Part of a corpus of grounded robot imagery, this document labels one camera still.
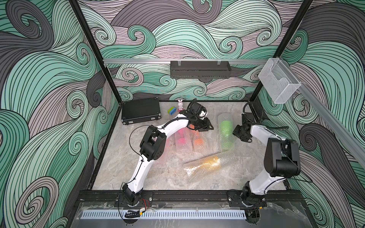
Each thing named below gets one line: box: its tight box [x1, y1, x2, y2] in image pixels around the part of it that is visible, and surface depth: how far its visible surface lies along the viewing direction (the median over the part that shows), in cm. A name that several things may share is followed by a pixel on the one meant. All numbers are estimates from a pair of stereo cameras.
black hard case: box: [121, 96, 162, 125], surface depth 107 cm
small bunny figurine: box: [177, 99, 184, 111], surface depth 112 cm
